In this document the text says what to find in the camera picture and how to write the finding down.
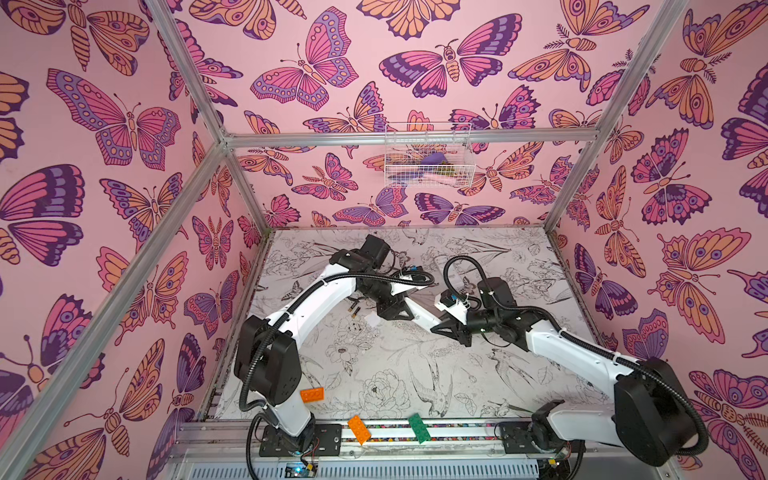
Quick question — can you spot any white battery cover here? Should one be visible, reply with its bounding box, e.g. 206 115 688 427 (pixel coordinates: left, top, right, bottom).
364 312 383 328

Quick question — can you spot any white remote control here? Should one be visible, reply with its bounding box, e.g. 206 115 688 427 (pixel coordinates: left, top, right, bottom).
404 298 442 332

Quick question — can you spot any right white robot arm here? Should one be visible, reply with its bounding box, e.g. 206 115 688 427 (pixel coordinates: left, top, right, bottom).
413 277 709 466

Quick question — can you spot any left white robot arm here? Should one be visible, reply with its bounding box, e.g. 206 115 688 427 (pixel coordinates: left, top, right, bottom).
233 235 434 439

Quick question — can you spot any orange brick on table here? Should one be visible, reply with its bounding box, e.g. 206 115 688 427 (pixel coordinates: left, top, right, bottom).
300 387 325 403

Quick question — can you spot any small circuit board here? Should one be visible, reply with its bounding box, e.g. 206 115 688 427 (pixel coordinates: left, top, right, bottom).
284 462 318 479

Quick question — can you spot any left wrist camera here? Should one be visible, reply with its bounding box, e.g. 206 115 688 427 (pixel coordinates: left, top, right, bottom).
398 267 434 286

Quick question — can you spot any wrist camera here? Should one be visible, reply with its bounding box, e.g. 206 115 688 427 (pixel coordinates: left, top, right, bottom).
434 290 469 325
398 267 434 286

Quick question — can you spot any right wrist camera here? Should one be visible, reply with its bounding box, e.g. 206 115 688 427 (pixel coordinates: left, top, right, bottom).
434 290 469 325

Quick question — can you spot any green brick on rail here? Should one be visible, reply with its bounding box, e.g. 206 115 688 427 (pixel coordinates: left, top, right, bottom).
407 413 431 444

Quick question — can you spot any orange brick on rail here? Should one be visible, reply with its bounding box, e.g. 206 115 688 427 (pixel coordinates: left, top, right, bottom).
347 415 372 445

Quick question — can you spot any white wire basket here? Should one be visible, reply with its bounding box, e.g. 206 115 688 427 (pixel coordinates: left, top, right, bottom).
381 125 476 189

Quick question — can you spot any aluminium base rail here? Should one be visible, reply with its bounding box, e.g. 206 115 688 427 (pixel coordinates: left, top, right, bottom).
163 419 681 479

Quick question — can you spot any aluminium cage frame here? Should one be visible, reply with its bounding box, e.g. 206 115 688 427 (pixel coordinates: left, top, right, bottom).
0 0 691 480

